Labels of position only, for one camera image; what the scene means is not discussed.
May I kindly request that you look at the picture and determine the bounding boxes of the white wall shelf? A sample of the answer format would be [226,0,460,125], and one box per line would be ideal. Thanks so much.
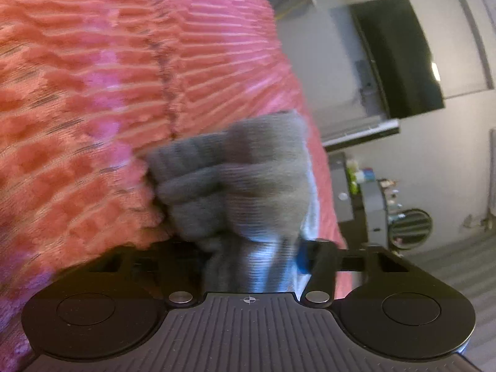
[321,118,401,148]

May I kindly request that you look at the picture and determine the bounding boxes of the dark dresser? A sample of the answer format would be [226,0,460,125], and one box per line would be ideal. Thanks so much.
[329,152,393,249]

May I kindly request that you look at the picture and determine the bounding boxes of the grey pants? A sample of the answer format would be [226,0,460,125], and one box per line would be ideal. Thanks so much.
[144,110,323,294]

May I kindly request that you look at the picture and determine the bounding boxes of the round black mirror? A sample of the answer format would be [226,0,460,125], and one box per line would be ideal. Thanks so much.
[387,208,433,251]

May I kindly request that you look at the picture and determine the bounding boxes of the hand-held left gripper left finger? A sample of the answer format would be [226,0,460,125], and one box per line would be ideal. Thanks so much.
[79,240,204,306]

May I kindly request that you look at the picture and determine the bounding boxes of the pink ribbed blanket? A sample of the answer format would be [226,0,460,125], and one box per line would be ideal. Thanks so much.
[0,0,349,372]

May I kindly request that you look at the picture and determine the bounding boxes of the black wall television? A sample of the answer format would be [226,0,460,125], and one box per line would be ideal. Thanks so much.
[350,0,445,119]

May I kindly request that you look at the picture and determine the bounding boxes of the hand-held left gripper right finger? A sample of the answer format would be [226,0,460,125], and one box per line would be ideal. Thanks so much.
[296,239,412,308]

